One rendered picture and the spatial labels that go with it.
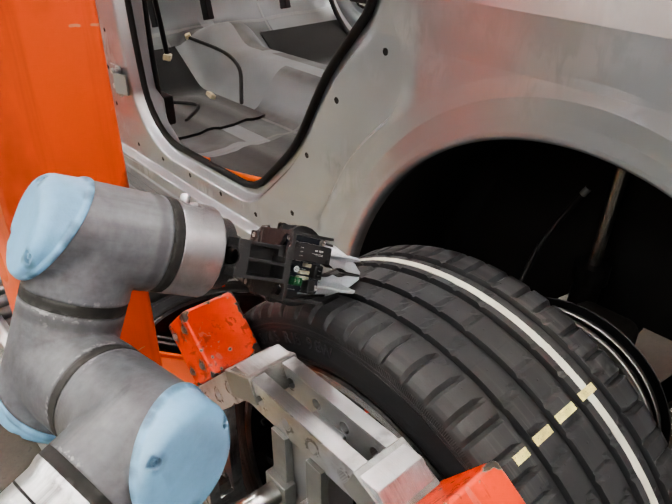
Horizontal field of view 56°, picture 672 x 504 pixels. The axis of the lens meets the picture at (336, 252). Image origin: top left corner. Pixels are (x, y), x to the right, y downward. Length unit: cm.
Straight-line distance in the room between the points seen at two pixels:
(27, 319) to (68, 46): 37
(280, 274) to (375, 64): 48
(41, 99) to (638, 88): 66
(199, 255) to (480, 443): 31
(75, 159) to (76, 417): 42
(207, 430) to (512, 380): 33
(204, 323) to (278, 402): 18
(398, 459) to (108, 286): 30
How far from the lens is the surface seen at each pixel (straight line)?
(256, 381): 69
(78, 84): 83
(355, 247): 113
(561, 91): 78
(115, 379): 50
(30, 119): 82
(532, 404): 67
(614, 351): 101
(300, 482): 73
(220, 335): 80
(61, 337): 56
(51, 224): 53
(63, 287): 55
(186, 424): 46
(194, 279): 58
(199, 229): 58
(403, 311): 69
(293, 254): 62
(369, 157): 102
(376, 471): 61
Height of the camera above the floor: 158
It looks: 31 degrees down
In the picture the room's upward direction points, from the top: straight up
